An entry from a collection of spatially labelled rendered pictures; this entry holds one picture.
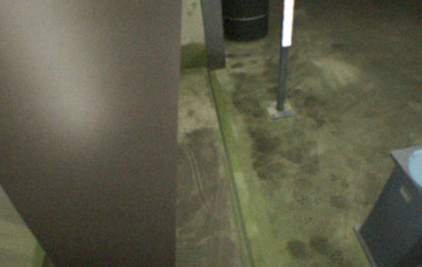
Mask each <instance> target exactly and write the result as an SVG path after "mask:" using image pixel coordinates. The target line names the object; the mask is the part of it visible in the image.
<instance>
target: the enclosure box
mask: <svg viewBox="0 0 422 267"><path fill-rule="evenodd" d="M182 5H183V0H0V185H1V187H2V189H3V191H4V192H5V193H6V194H7V196H8V199H9V201H11V202H12V204H13V206H14V208H15V209H16V210H17V211H18V214H19V215H20V217H22V219H23V221H24V223H25V224H26V225H27V226H28V227H29V230H30V232H31V233H32V234H33V235H34V237H35V239H36V241H37V242H38V243H39V244H40V245H41V248H42V249H43V250H44V251H45V253H46V254H47V256H48V257H49V259H50V260H51V261H52V263H53V264H54V265H55V266H56V267H176V263H175V248H176V220H177V214H176V188H177V158H178V96H179V65H180V38H181V34H182Z"/></svg>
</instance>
